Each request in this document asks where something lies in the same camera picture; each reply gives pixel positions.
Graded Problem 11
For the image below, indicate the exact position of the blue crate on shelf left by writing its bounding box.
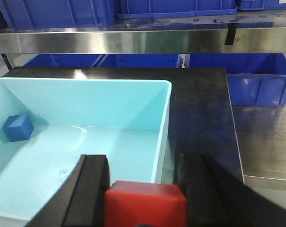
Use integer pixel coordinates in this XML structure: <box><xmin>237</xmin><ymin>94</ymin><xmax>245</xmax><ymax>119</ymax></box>
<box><xmin>0</xmin><ymin>0</ymin><xmax>118</xmax><ymax>30</ymax></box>

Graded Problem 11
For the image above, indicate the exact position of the light cyan plastic tub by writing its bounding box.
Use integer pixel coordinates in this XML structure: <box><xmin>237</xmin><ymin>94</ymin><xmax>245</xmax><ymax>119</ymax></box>
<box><xmin>0</xmin><ymin>78</ymin><xmax>172</xmax><ymax>227</ymax></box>

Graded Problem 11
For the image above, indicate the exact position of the blue crate under shelf left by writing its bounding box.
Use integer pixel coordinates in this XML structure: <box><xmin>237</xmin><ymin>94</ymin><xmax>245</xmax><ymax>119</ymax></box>
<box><xmin>24</xmin><ymin>54</ymin><xmax>183</xmax><ymax>68</ymax></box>

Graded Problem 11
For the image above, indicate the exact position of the blue crate on shelf right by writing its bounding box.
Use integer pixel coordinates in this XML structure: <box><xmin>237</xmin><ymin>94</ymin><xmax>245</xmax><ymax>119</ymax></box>
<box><xmin>235</xmin><ymin>0</ymin><xmax>286</xmax><ymax>11</ymax></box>

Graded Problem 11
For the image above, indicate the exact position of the blue crate under shelf right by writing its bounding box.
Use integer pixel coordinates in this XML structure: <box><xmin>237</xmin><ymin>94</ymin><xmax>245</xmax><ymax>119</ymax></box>
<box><xmin>185</xmin><ymin>53</ymin><xmax>286</xmax><ymax>107</ymax></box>

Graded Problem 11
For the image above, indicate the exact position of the stainless steel shelf rail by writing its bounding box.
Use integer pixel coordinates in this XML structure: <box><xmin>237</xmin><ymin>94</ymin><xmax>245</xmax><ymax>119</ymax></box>
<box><xmin>0</xmin><ymin>9</ymin><xmax>286</xmax><ymax>54</ymax></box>

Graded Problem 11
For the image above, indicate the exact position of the blue crate on shelf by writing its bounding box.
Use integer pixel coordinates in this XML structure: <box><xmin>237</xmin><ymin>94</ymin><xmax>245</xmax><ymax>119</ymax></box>
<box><xmin>235</xmin><ymin>0</ymin><xmax>286</xmax><ymax>11</ymax></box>
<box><xmin>0</xmin><ymin>0</ymin><xmax>118</xmax><ymax>30</ymax></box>
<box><xmin>116</xmin><ymin>0</ymin><xmax>237</xmax><ymax>19</ymax></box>

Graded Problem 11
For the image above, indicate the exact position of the red cube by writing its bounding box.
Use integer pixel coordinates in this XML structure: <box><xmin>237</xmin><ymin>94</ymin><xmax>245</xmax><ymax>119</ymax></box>
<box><xmin>104</xmin><ymin>181</ymin><xmax>187</xmax><ymax>227</ymax></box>

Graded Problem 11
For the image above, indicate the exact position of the blue crate under shelf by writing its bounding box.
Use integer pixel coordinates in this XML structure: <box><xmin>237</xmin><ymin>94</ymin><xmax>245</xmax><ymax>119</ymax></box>
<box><xmin>185</xmin><ymin>53</ymin><xmax>286</xmax><ymax>107</ymax></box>
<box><xmin>24</xmin><ymin>54</ymin><xmax>183</xmax><ymax>68</ymax></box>

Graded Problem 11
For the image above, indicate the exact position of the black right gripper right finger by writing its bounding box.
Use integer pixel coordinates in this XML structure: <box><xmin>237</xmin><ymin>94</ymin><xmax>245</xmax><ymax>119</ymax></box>
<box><xmin>177</xmin><ymin>153</ymin><xmax>286</xmax><ymax>227</ymax></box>

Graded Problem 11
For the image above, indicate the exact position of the black tape strip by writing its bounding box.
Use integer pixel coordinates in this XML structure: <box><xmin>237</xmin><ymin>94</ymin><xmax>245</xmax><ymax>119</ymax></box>
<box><xmin>224</xmin><ymin>23</ymin><xmax>237</xmax><ymax>45</ymax></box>

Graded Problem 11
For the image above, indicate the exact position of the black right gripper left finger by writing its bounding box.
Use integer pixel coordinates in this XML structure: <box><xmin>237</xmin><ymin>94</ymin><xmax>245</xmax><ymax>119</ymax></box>
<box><xmin>27</xmin><ymin>155</ymin><xmax>110</xmax><ymax>227</ymax></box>

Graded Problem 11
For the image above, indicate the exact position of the blue crate on shelf centre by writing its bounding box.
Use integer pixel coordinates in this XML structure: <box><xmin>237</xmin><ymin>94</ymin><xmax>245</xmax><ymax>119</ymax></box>
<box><xmin>116</xmin><ymin>0</ymin><xmax>237</xmax><ymax>19</ymax></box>

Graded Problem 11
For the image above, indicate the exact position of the small blue cube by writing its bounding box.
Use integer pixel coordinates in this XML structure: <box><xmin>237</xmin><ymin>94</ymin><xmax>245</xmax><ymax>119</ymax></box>
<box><xmin>2</xmin><ymin>114</ymin><xmax>34</xmax><ymax>142</ymax></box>

